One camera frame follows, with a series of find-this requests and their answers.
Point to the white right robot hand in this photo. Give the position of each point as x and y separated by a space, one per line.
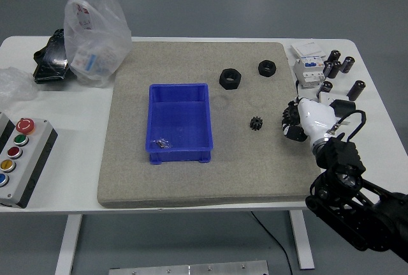
315 115

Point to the small black gear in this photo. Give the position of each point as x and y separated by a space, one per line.
255 123

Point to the blue plastic bin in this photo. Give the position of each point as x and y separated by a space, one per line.
178 118

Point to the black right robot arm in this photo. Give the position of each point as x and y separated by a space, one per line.
341 157

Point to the white card box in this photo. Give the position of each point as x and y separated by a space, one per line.
307 50

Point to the small black hex nut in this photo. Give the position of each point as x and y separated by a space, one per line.
267 68

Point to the large black hex nut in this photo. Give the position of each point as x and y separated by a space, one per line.
230 79

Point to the grey push-button control box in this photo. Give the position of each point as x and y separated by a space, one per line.
35 166

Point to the black cylindrical capacitor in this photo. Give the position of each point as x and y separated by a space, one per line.
348 65
325 87
327 68
357 90
336 70
335 56

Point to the black power adapter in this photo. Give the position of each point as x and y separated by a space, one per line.
344 106

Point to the white circuit breaker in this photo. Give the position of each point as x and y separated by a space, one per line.
307 72

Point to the white table leg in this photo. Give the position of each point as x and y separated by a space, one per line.
302 240
68 243

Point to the small bag of screws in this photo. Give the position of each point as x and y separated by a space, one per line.
162 144

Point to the grey-brown mat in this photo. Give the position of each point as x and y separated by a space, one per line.
127 176

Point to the silver metal plate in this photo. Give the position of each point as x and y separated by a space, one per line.
188 268

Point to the clear plastic bag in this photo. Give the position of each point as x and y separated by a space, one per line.
95 26

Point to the white and blue carton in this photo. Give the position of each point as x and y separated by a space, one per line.
83 61

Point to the black wrapped machine part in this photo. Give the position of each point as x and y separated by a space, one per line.
51 61

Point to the crumpled clear plastic wrap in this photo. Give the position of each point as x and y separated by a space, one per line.
12 85

